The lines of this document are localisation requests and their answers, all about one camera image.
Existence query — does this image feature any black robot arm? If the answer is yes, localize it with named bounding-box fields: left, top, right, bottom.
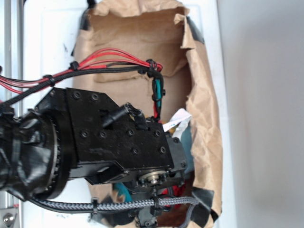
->
left=0, top=88, right=187, bottom=228

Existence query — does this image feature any red and black wire bundle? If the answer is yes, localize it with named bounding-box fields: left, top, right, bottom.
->
left=0, top=47, right=167, bottom=124

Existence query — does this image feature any aluminium frame rail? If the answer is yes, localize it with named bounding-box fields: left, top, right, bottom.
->
left=0, top=0, right=24, bottom=228

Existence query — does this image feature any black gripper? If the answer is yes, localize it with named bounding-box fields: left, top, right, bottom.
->
left=125, top=133, right=188, bottom=227

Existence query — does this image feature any light blue cloth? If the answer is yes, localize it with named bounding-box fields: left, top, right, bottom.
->
left=180, top=125, right=194, bottom=175

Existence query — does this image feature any grey braided cable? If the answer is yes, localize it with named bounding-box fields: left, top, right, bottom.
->
left=28, top=196, right=200, bottom=228

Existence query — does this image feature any brown paper bag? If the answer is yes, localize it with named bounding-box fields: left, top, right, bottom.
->
left=72, top=0, right=223, bottom=228

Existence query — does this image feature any red crumpled fabric flower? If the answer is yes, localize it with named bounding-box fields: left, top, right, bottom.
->
left=162, top=184, right=186, bottom=197

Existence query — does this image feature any green rubber ball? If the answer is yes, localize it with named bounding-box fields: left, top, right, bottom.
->
left=113, top=183, right=132, bottom=202

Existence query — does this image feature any white flat ribbon cable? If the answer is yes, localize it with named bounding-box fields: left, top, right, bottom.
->
left=162, top=108, right=192, bottom=138

